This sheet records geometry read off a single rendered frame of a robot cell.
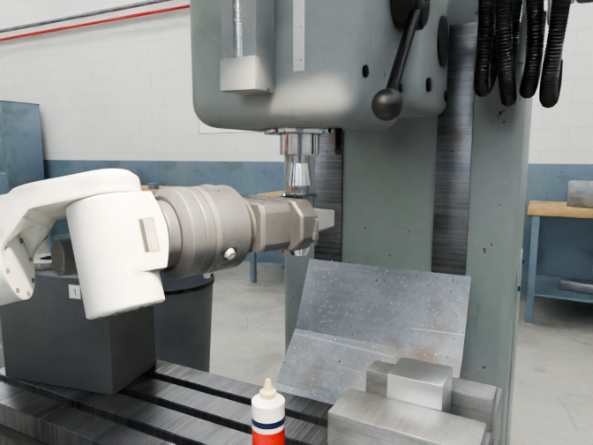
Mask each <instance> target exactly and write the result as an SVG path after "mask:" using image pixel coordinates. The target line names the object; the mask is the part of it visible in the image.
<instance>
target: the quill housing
mask: <svg viewBox="0 0 593 445"><path fill-rule="evenodd" d="M190 23H191V80H192V104H193V108H194V112H195V114H196V116H197V117H198V118H199V120H200V121H201V122H202V123H204V124H206V125H208V126H210V127H213V128H219V129H230V130H240V131H252V132H263V129H267V128H288V127H312V128H332V129H335V128H342V131H343V132H363V131H379V130H384V129H386V128H387V127H389V126H391V125H392V124H393V123H394V122H395V121H396V119H397V118H396V119H394V120H391V121H382V120H380V119H378V118H376V117H375V116H374V114H373V113H372V98H373V96H374V95H375V94H376V93H377V92H378V91H380V90H382V89H384V88H386V87H387V82H388V79H389V76H390V73H391V70H392V67H393V64H394V59H395V56H396V53H397V50H398V48H399V44H400V41H401V38H402V32H400V31H399V29H397V28H396V27H395V25H394V22H393V18H392V12H391V5H390V0H274V65H275V90H274V92H273V93H272V94H254V95H240V94H232V93H225V92H222V91H221V85H220V60H221V59H222V39H221V0H190Z"/></svg>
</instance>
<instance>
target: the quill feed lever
mask: <svg viewBox="0 0 593 445"><path fill-rule="evenodd" d="M390 5H391V12H392V18H393V22H394V25H395V27H396V28H397V29H399V31H400V32H402V38H401V41H400V44H399V48H398V50H397V53H396V56H395V59H394V64H393V67H392V70H391V73H390V76H389V79H388V82H387V87H386V88H384V89H382V90H380V91H378V92H377V93H376V94H375V95H374V96H373V98H372V113H373V114H374V116H375V117H376V118H378V119H380V120H382V121H391V120H394V119H396V118H397V117H398V116H399V115H400V114H401V113H402V109H403V99H402V96H401V95H400V94H399V92H398V89H399V86H400V83H401V80H402V74H403V71H404V68H405V65H406V62H407V59H408V55H409V50H410V47H411V44H412V41H413V38H414V34H415V31H418V30H423V28H424V26H426V24H427V22H428V18H429V13H430V0H390Z"/></svg>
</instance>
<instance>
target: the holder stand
mask: <svg viewBox="0 0 593 445"><path fill-rule="evenodd" d="M34 272H35V286H34V292H33V295H32V296H31V297H30V298H29V299H25V300H21V301H18V302H13V303H10V304H6V305H0V321H1V330H2V340H3V349H4V368H5V375H6V377H11V378H15V379H21V380H26V381H35V382H40V383H45V384H50V385H56V386H60V387H66V388H75V389H80V390H85V391H90V392H95V393H101V394H105V395H111V396H113V395H114V394H116V393H117V392H118V391H120V390H121V389H123V388H124V387H126V386H127V385H128V384H130V383H131V382H133V381H134V380H136V379H137V378H138V377H140V375H141V374H143V373H145V372H146V371H147V370H149V369H150V368H151V367H153V366H155V364H156V355H155V334H154V307H153V306H146V307H143V308H139V309H138V311H134V310H131V311H128V312H124V313H119V314H118V315H116V316H112V315H110V316H106V317H102V318H101V319H99V320H97V319H93V320H89V319H87V318H86V312H85V307H84V303H83V298H82V294H81V289H80V284H79V276H78V274H75V275H65V276H58V275H56V272H55V270H54V269H53V265H52V260H51V253H44V254H37V255H35V256H34Z"/></svg>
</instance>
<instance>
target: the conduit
mask: <svg viewBox="0 0 593 445"><path fill-rule="evenodd" d="M523 1H524V0H478V9H479V10H478V11H479V13H478V14H479V15H478V17H479V19H478V20H479V21H478V23H479V24H478V25H479V27H478V29H479V30H478V37H477V38H478V39H477V41H478V43H477V52H476V53H477V54H476V56H477V57H476V63H475V65H476V66H475V67H476V68H475V71H474V90H475V93H476V95H478V96H479V97H485V96H487V95H488V94H489V93H490V92H491V91H492V88H493V86H494V83H495V80H496V78H497V74H498V80H499V93H500V100H501V103H502V104H503V105H504V106H506V107H510V106H512V105H514V104H515V102H516V100H517V93H516V84H515V74H516V70H515V69H516V68H515V67H516V55H517V54H516V52H517V50H518V49H517V47H518V46H517V44H518V39H519V38H518V36H519V31H520V29H519V28H520V25H521V24H520V23H521V21H520V20H521V17H522V16H521V15H522V9H523V8H522V7H523ZM571 1H572V0H552V9H551V13H550V14H551V16H550V20H549V21H550V23H549V25H550V26H549V27H548V28H549V30H548V34H547V35H548V37H547V38H546V39H547V41H546V42H547V43H546V44H545V46H546V47H545V51H544V49H543V47H544V38H545V36H544V35H545V31H546V30H545V29H546V27H545V26H546V24H545V23H546V20H547V18H546V17H547V16H546V14H547V13H546V12H547V10H545V9H544V0H526V9H527V10H526V12H527V13H526V14H527V16H526V17H527V19H526V20H527V24H528V25H526V27H527V30H528V31H527V32H526V33H527V35H526V36H527V41H526V42H527V44H526V46H527V48H526V52H527V53H526V54H525V55H526V57H525V58H526V59H525V61H526V62H525V65H524V66H525V67H524V71H523V75H522V82H521V86H520V91H519V92H520V95H521V97H523V98H524V99H529V98H531V97H532V96H534V95H535V93H536V91H537V87H538V84H539V80H540V88H539V101H540V103H541V105H542V106H543V107H545V108H547V109H549V108H552V107H553V106H555V105H556V104H557V102H558V100H559V94H560V89H561V83H562V72H563V70H562V69H563V60H562V59H561V58H562V55H563V54H562V52H563V48H564V47H563V45H564V43H563V42H564V41H565V40H564V39H565V38H566V37H565V35H566V31H567V30H566V28H567V22H568V18H569V16H568V14H569V11H570V7H571V6H570V4H571ZM495 13H496V15H495ZM495 17H496V18H495ZM495 20H496V21H495ZM494 21H495V23H496V25H495V26H494V24H495V23H494ZM494 27H495V29H494ZM494 30H496V31H495V33H496V34H495V36H494V35H493V34H494V32H493V31H494ZM543 51H544V52H543ZM543 54H544V56H543ZM542 57H544V60H543V58H542ZM542 63H543V64H542ZM541 69H542V70H541ZM541 71H542V72H541ZM540 76H541V78H540Z"/></svg>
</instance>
